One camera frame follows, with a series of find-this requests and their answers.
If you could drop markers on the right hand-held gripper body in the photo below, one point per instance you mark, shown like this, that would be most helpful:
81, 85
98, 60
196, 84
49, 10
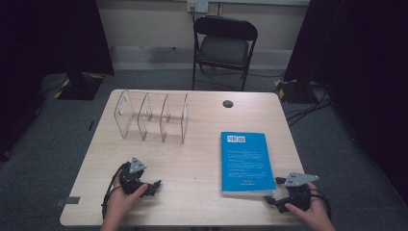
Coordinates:
298, 195

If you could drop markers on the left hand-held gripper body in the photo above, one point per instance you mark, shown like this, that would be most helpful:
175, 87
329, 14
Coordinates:
130, 179

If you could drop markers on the blue book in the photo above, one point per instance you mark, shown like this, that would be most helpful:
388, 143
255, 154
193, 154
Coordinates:
245, 162

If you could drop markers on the clear acrylic book rack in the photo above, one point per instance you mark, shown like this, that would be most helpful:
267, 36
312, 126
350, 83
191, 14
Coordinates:
150, 117

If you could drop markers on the person's right hand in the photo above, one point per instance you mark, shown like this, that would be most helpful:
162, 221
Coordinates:
312, 211

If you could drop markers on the person's left hand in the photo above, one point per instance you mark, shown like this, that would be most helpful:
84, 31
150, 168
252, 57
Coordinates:
120, 202

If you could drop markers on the black stand base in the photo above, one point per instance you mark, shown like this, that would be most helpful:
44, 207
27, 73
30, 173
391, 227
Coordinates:
80, 88
293, 91

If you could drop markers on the dark curtain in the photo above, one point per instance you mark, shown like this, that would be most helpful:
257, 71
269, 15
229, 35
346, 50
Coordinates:
48, 48
362, 64

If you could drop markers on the black folding chair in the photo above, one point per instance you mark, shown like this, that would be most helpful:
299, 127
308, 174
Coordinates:
223, 49

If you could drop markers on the white wall socket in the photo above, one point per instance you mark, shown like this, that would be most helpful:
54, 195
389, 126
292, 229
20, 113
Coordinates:
198, 6

